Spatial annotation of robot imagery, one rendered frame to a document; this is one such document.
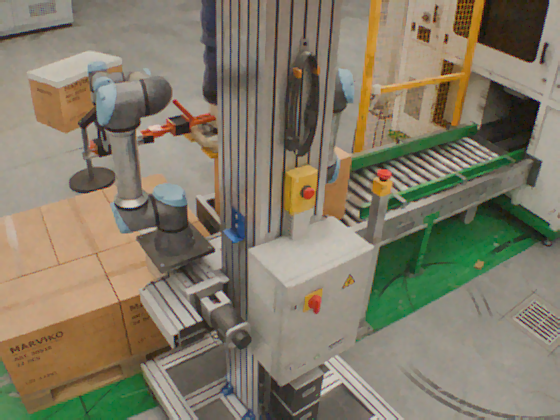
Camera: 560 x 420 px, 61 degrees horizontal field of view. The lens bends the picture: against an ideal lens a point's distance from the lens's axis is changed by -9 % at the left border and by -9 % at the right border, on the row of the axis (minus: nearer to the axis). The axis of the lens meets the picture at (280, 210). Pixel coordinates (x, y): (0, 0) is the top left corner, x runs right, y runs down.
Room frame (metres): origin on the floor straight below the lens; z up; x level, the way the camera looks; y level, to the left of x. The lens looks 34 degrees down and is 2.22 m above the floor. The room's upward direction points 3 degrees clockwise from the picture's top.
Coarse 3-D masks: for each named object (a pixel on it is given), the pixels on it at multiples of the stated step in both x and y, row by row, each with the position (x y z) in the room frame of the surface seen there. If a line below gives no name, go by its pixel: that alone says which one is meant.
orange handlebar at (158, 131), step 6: (204, 114) 2.12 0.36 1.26; (210, 114) 2.13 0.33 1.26; (198, 120) 2.06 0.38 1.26; (204, 120) 2.07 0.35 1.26; (210, 120) 2.09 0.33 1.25; (150, 126) 1.97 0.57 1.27; (156, 126) 1.98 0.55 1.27; (162, 126) 1.99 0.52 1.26; (168, 126) 2.01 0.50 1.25; (144, 132) 1.94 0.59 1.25; (150, 132) 1.93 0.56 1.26; (156, 132) 1.93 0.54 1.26; (162, 132) 1.95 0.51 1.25; (168, 132) 1.96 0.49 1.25
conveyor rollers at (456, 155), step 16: (448, 144) 3.46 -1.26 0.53; (464, 144) 3.45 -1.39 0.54; (400, 160) 3.14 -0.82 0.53; (416, 160) 3.14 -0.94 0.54; (432, 160) 3.14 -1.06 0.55; (448, 160) 3.15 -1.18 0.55; (464, 160) 3.21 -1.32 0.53; (480, 160) 3.20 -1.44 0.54; (352, 176) 2.88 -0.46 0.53; (368, 176) 2.89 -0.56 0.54; (400, 176) 2.90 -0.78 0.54; (416, 176) 2.91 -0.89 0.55; (432, 176) 2.92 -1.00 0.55; (480, 176) 2.98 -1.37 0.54; (352, 208) 2.49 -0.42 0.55; (352, 224) 2.33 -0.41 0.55
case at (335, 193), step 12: (348, 156) 2.38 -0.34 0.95; (216, 168) 2.31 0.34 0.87; (348, 168) 2.38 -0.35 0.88; (216, 180) 2.31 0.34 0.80; (336, 180) 2.33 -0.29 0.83; (216, 192) 2.32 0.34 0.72; (324, 192) 2.28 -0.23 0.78; (336, 192) 2.33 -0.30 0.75; (216, 204) 2.32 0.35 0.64; (324, 204) 2.29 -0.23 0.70; (336, 204) 2.34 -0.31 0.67; (336, 216) 2.35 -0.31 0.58
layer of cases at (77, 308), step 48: (96, 192) 2.53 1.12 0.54; (0, 240) 2.01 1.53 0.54; (48, 240) 2.04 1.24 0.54; (96, 240) 2.07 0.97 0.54; (0, 288) 1.65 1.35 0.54; (48, 288) 1.68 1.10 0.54; (96, 288) 1.71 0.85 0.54; (0, 336) 1.35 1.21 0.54; (48, 336) 1.43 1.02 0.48; (96, 336) 1.55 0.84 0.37; (144, 336) 1.68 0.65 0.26; (48, 384) 1.39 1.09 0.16
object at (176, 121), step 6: (168, 120) 2.01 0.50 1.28; (174, 120) 2.04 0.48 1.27; (180, 120) 2.04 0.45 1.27; (186, 120) 2.04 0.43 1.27; (174, 126) 1.97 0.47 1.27; (180, 126) 1.98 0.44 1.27; (186, 126) 2.00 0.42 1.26; (174, 132) 1.97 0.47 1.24; (180, 132) 1.98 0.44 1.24; (186, 132) 1.99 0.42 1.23
